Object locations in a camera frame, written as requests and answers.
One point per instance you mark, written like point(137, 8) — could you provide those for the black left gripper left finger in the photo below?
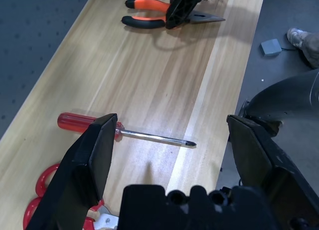
point(92, 162)

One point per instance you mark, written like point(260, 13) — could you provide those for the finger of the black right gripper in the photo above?
point(179, 8)

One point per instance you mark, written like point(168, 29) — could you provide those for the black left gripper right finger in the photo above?
point(264, 155)

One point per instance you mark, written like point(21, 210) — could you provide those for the orange and black pliers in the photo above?
point(147, 4)

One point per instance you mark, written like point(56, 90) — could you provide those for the dark grey pegboard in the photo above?
point(30, 40)

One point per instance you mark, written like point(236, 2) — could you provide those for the grey foot pedal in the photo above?
point(270, 47)

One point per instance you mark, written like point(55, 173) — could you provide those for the white sneaker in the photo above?
point(295, 38)

